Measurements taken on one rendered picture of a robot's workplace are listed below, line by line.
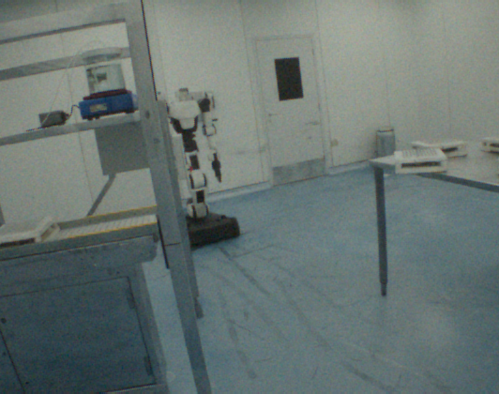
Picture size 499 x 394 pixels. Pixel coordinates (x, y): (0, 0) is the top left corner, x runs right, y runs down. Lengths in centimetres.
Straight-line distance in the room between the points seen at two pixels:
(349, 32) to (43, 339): 589
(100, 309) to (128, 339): 17
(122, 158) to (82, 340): 77
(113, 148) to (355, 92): 529
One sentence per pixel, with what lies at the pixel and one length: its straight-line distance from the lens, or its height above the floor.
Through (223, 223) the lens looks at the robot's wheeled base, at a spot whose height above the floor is 18.
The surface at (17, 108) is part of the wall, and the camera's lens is 541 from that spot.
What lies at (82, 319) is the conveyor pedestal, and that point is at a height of 57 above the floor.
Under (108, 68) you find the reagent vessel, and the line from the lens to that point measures 159.
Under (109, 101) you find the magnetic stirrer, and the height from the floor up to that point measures 139.
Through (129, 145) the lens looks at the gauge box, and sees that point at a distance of 169.
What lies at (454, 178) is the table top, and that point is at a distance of 199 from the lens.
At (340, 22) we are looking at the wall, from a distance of 659.
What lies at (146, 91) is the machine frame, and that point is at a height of 140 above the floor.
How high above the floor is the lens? 134
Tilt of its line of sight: 14 degrees down
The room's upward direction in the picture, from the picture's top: 8 degrees counter-clockwise
